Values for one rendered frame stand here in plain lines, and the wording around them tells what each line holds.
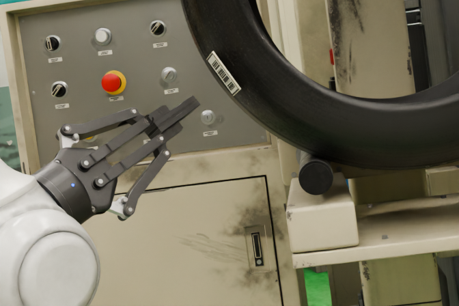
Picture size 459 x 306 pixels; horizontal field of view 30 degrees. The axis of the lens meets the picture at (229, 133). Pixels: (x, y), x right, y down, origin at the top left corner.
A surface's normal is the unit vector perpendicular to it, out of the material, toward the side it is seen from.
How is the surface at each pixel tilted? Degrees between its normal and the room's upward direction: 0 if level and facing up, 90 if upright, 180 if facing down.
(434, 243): 90
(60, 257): 97
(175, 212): 90
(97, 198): 70
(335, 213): 90
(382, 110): 100
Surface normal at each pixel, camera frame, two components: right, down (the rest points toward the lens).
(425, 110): -0.06, 0.25
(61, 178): 0.26, -0.58
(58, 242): 0.51, -0.47
